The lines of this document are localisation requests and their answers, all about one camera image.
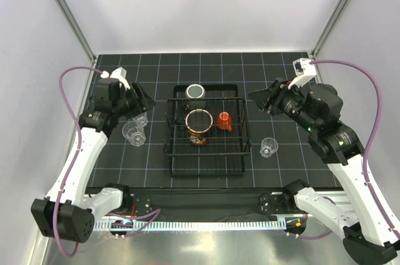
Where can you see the small clear plastic cup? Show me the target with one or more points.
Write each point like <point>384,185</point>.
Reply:
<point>141,119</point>

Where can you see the black wire dish rack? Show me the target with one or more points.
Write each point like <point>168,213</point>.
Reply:
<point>225,153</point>

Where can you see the right aluminium frame post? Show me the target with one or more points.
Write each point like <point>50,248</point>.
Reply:
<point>331,23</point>

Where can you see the left aluminium frame post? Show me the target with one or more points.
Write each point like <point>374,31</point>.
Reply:
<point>73,24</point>

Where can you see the white slotted cable duct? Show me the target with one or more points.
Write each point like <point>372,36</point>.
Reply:
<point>114,225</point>

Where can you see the large clear plastic cup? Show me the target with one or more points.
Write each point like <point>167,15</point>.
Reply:
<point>133,132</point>

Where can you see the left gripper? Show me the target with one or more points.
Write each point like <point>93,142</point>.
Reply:
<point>142,103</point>

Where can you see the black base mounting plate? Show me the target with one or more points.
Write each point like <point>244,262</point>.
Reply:
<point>215,205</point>

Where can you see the small orange cup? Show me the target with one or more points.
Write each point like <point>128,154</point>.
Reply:
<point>224,121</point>

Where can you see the black red skull mug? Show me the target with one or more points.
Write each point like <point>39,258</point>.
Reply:
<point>198,124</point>

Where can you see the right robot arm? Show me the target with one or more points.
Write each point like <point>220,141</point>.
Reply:
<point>365,234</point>

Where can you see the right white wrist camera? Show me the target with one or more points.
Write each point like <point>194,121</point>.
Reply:
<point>305,71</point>

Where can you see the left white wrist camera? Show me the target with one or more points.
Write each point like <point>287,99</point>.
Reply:
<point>119,74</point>

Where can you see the grey green mug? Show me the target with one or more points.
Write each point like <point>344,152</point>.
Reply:
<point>195,91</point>

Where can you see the black grid mat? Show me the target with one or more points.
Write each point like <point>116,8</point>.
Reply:
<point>158,74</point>

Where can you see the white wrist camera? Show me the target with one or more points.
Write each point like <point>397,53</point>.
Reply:
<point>119,74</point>
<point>305,71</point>

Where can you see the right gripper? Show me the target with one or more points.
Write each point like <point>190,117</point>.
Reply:
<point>272,95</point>

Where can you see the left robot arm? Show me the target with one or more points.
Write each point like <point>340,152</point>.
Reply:
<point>65,212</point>

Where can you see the aluminium frame post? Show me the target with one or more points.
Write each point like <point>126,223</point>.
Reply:
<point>73,24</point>
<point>331,23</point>

